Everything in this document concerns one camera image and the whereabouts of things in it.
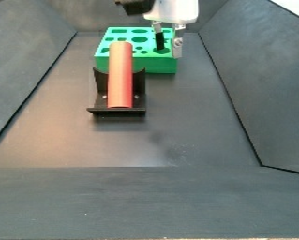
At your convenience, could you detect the black cradle fixture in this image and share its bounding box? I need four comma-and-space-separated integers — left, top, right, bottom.
87, 68, 147, 115

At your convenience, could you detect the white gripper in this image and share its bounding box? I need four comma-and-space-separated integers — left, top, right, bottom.
143, 0, 199, 58

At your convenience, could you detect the green shape sorter block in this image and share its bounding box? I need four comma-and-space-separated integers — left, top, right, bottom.
94, 26, 178, 74

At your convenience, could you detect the red oval cylinder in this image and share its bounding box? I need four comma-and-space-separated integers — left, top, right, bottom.
108, 41, 132, 108

